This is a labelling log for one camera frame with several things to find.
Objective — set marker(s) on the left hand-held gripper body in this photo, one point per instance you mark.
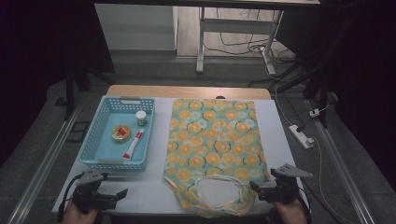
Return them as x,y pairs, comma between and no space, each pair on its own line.
90,179

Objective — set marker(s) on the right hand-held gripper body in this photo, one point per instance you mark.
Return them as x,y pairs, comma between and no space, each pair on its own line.
288,186

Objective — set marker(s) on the light blue perforated plastic basket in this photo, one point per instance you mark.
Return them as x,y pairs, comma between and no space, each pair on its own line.
109,149

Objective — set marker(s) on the white and red tube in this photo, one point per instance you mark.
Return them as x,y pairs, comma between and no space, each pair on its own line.
134,144

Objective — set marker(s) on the round red-yellow snack packet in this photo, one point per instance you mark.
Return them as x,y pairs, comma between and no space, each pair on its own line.
121,133

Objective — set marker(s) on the orange fruit print bag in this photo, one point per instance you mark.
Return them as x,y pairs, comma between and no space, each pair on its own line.
214,140

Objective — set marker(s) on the small white-lidded jar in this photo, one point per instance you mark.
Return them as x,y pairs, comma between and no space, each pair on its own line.
141,116

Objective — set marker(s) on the person's right hand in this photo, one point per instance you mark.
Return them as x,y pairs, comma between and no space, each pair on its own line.
291,214

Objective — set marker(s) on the person's left hand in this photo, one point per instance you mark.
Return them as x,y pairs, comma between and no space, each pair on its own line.
79,217

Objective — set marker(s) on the white power strip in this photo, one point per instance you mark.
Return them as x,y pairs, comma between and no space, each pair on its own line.
300,136

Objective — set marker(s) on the small white plug adapter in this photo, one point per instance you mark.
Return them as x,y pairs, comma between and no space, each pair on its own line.
314,113

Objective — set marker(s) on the black metal stand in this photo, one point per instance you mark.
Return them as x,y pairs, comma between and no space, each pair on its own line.
323,93
70,93

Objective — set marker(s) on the dark curtain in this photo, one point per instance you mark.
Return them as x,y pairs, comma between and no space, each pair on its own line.
31,62
373,77

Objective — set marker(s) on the white panel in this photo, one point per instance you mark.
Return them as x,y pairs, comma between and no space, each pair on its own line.
134,28

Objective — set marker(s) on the white-framed desk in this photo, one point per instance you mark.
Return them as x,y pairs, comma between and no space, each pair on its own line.
236,26

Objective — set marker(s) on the metal floor rail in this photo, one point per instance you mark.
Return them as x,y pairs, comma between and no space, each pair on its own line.
46,161
337,161

